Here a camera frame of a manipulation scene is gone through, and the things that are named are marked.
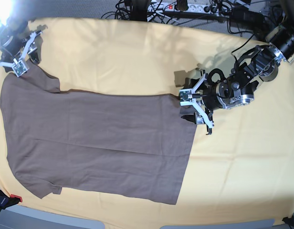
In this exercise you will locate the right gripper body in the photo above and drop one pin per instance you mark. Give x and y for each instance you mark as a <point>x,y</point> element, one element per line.
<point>32,47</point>

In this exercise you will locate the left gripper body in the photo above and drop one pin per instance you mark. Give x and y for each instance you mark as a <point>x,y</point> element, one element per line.
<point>209,100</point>

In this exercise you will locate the brown T-shirt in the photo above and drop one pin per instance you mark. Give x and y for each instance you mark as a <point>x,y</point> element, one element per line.
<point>134,146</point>

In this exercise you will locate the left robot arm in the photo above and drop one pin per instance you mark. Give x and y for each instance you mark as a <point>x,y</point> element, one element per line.
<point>257,64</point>

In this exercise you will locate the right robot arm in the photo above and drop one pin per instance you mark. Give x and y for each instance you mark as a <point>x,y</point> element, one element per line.
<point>17,42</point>

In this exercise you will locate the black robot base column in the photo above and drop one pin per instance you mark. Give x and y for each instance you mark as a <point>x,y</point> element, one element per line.
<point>139,10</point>

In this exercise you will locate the yellow table cloth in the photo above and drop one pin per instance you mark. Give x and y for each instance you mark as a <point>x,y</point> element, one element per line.
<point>243,171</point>

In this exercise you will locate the white power strip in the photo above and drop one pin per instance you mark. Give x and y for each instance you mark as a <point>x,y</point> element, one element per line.
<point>166,8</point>

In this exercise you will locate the black power adapter box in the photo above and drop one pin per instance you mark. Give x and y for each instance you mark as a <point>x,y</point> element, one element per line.
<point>246,17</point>

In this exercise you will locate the black clamp right corner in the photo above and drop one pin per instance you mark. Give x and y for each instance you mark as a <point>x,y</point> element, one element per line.
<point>289,221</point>

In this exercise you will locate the blue red clamp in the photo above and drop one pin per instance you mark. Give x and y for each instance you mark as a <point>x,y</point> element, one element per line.
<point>6,202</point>

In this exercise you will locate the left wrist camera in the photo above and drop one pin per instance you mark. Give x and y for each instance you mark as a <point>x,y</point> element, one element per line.
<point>185,97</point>

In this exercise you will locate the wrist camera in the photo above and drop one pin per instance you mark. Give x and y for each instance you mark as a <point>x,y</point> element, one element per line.
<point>20,68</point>
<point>185,97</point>

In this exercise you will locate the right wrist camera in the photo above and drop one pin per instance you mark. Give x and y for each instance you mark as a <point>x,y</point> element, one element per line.
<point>20,68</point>

